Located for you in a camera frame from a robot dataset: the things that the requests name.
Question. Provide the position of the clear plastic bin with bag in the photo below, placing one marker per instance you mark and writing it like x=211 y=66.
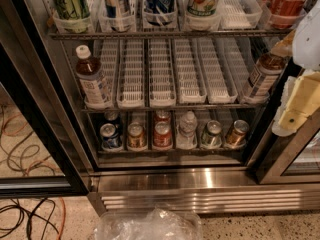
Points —
x=157 y=224

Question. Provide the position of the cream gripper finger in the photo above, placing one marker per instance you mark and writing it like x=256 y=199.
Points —
x=300 y=99

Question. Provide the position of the right tea bottle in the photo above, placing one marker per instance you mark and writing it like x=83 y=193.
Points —
x=263 y=76

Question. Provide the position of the green can top shelf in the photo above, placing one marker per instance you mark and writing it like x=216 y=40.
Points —
x=73 y=13

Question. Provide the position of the blue pepsi can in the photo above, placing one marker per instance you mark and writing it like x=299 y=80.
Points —
x=159 y=12

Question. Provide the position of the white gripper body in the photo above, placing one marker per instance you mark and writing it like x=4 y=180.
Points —
x=308 y=39

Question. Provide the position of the left tea bottle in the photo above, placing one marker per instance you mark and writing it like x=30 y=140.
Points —
x=92 y=79

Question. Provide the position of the tea bottle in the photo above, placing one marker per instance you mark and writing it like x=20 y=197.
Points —
x=263 y=76
x=92 y=79

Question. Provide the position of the brown can bottom shelf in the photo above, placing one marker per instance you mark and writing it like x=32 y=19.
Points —
x=136 y=136

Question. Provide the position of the blue can bottom shelf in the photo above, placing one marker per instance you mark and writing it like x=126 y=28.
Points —
x=110 y=137

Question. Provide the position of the glass fridge door left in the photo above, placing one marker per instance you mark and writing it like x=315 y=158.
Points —
x=36 y=74

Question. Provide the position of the green silver can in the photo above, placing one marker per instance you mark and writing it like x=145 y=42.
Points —
x=211 y=135

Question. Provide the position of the orange can bottom shelf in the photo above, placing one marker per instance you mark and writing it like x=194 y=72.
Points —
x=236 y=135

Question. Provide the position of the red can bottom shelf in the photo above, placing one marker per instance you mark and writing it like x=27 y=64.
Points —
x=162 y=135

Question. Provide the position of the red coca-cola can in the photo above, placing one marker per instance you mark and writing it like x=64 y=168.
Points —
x=282 y=14

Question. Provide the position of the steel fridge base grille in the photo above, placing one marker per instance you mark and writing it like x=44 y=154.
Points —
x=200 y=190

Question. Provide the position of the silver blue slim can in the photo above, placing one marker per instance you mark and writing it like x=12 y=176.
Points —
x=118 y=11

